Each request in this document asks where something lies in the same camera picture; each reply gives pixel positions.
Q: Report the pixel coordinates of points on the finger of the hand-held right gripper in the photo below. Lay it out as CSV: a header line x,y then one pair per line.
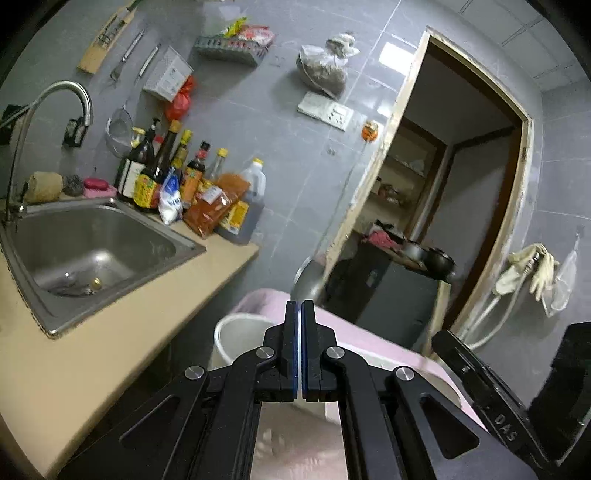
x,y
480,387

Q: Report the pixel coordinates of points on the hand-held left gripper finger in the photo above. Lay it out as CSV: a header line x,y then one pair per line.
x,y
306,355
295,355

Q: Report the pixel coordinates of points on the white bucket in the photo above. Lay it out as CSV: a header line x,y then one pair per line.
x,y
235,337

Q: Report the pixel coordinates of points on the grey metal pan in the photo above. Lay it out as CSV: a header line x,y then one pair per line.
x,y
307,281

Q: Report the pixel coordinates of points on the dark grey cabinet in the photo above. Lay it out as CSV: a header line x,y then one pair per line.
x,y
392,295

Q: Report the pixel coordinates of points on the clear plastic bag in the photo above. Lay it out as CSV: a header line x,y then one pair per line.
x,y
565,281

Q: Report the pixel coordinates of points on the cream rubber gloves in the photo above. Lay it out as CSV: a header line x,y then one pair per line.
x,y
526,267

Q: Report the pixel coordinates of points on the black pot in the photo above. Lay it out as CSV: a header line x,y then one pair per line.
x,y
436,263

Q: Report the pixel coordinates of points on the pink rag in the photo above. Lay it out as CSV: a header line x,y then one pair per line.
x,y
378,240

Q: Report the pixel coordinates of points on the large oil jug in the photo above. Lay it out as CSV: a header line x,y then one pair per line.
x,y
251,194

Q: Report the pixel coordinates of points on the white blue salt bag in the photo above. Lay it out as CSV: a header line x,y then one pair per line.
x,y
170,198

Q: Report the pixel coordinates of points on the clear bottle yellow cap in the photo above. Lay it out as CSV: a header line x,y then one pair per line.
x,y
216,168

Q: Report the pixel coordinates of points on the red cap sauce bottle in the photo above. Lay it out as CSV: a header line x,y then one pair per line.
x,y
196,170

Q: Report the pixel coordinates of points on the wooden shelf unit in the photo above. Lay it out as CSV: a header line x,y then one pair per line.
x,y
406,170

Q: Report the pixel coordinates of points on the large soy sauce bottle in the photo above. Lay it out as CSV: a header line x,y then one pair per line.
x,y
152,184

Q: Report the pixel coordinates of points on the stainless steel sink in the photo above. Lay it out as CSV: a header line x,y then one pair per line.
x,y
92,240

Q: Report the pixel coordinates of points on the yellow cap sauce bottle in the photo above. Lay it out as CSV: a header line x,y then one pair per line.
x,y
182,150

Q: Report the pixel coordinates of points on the dark bottle white label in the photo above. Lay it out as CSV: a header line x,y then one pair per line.
x,y
129,177

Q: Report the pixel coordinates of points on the pink soap dish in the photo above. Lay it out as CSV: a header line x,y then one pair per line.
x,y
99,188

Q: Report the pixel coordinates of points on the red plastic bag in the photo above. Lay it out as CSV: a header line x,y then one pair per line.
x,y
181,104

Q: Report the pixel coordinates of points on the steel wool scrubber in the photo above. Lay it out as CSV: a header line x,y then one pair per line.
x,y
73,185

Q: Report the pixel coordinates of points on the metal mesh strainer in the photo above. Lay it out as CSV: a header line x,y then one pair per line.
x,y
120,134

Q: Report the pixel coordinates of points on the plastic bag of dried goods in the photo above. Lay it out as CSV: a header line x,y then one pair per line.
x,y
325,69

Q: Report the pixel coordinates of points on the tan loofah sponge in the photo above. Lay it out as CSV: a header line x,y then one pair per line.
x,y
44,187

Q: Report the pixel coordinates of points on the colourful snack packets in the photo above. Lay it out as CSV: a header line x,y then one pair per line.
x,y
251,32

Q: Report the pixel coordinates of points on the hanging metal utensil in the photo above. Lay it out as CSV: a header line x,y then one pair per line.
x,y
127,53
150,60

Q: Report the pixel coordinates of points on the curved metal faucet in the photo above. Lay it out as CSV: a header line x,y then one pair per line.
x,y
60,86

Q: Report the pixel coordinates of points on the wooden knife rack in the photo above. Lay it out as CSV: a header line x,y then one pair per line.
x,y
99,44

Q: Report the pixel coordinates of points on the orange wall hook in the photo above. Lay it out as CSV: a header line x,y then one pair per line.
x,y
371,131

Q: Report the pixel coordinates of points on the white wall socket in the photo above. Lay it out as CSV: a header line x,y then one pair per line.
x,y
325,110

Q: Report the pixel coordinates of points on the wooden door frame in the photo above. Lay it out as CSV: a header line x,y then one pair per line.
x,y
413,83

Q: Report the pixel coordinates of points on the white wall box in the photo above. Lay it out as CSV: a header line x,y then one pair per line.
x,y
167,74

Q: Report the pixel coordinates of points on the grey wall rack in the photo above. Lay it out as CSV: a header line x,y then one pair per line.
x,y
228,51

